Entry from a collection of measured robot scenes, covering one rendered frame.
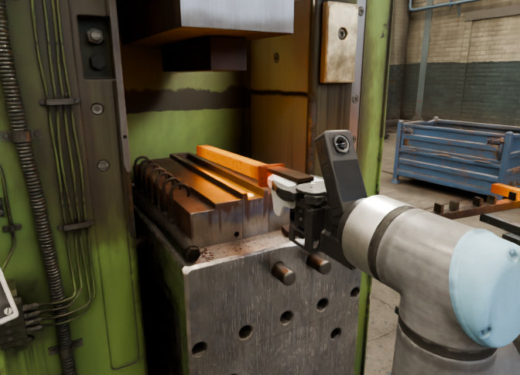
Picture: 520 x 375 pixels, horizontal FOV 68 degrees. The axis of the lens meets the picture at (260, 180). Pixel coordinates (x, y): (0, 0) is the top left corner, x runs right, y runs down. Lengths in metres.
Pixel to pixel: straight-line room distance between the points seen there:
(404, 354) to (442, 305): 0.08
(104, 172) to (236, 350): 0.39
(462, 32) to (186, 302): 8.99
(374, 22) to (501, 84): 7.88
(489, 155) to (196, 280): 3.79
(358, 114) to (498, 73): 7.96
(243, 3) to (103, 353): 0.70
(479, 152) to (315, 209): 3.80
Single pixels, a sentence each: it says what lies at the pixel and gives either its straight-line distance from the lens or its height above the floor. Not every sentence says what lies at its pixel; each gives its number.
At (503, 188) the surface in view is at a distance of 1.16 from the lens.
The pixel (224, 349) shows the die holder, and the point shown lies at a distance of 0.73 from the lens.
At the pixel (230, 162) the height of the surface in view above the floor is 1.04.
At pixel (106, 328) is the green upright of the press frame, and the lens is 0.87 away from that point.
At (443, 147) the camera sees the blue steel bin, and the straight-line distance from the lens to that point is 4.42.
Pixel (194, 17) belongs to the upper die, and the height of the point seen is 1.28.
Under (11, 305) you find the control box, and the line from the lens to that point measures 0.49.
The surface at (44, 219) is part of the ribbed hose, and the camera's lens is 0.74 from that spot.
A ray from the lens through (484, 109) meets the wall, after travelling 9.03.
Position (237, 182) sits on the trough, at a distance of 0.80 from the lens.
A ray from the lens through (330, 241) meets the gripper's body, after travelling 0.51.
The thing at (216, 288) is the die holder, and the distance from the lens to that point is 0.66.
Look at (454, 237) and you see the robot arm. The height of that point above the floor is 1.06.
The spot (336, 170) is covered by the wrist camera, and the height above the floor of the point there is 1.09.
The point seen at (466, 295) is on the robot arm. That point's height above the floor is 1.03.
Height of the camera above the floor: 1.20
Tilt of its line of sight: 15 degrees down
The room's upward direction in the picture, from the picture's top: straight up
